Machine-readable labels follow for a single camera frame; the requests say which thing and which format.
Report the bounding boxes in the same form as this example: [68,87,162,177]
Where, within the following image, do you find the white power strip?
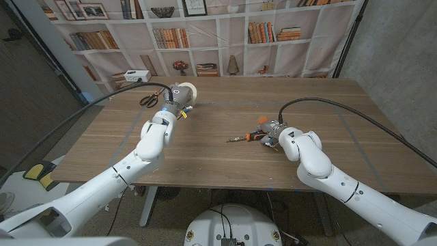
[123,70,152,83]

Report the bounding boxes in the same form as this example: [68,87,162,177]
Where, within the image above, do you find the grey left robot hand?
[163,83,195,115]

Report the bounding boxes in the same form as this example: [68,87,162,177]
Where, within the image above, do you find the white table leg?
[139,186,158,228]

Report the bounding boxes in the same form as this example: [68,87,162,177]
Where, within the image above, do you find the black backdrop stand pole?
[333,0,369,79]

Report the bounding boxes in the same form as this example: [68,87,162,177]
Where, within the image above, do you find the dark grey table leg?
[313,191,335,237]

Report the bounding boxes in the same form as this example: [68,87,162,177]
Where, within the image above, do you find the black orange handled scissors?
[139,89,167,109]

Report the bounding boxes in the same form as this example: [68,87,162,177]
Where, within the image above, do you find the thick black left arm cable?
[0,81,174,186]

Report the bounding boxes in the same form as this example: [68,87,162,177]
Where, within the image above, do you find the thin black left wrist cable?
[106,186,129,237]

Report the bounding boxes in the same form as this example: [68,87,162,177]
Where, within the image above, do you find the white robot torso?
[184,204,283,246]

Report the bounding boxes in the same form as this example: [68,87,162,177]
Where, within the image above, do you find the printed bookshelf backdrop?
[36,0,366,98]

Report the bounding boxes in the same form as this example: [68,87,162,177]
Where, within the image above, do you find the yellow black floor object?
[23,160,57,191]

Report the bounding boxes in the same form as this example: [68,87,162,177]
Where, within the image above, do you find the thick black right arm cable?
[278,97,437,160]

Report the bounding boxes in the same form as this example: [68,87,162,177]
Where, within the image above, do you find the orange black screwdriver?
[225,131,269,144]

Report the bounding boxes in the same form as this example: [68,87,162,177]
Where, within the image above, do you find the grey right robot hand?
[255,119,290,146]

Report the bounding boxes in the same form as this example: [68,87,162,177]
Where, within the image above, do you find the cream masking tape roll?
[177,81,199,108]

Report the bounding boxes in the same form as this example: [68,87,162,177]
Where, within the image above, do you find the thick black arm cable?
[0,81,174,186]
[278,97,437,160]

